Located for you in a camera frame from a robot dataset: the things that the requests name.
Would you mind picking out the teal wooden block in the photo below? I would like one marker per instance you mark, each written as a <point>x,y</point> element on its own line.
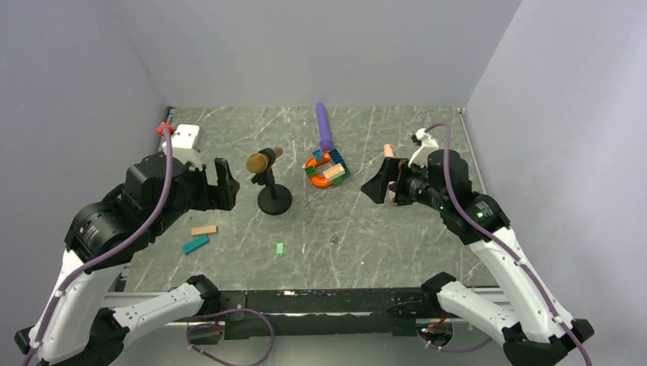
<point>195,244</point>

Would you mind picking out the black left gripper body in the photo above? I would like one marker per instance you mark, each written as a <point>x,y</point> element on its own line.
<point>201,194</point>

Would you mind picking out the beige wooden pestle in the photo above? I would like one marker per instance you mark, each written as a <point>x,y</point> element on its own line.
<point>388,151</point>

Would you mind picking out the gold microphone on black stand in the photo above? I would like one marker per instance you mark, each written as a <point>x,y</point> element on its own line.
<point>274,199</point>

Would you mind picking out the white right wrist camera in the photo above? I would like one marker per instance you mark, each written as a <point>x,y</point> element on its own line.
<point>426,144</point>

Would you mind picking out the green plastic key tag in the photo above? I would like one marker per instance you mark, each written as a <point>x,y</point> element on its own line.
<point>279,249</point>

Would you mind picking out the tan wooden block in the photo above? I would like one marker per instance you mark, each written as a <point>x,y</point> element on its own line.
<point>204,230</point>

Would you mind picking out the black table front rail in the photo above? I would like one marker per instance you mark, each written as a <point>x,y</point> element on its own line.
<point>398,311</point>

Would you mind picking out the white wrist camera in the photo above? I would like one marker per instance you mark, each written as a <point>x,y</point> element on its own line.
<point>182,141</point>
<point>426,144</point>

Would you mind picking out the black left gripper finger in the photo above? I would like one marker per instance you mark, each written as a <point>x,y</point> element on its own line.
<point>223,172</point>
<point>227,194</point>

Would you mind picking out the purple cylinder toy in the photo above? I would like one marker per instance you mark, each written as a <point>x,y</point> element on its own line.
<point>326,142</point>

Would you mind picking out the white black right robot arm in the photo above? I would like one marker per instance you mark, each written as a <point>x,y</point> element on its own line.
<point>537,329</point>

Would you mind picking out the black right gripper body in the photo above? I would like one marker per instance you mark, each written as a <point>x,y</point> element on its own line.
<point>408,185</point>

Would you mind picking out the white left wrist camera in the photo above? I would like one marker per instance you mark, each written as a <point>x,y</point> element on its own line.
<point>182,141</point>

